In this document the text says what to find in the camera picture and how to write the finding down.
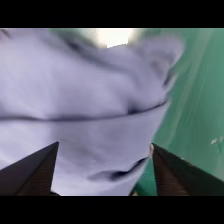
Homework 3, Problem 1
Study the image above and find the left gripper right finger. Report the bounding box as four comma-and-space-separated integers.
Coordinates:
151, 143, 224, 197

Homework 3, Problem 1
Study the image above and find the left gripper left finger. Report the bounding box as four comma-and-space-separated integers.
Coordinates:
0, 141, 60, 197

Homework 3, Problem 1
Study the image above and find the pale lilac shirt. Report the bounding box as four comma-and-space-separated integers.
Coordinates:
0, 27, 186, 197

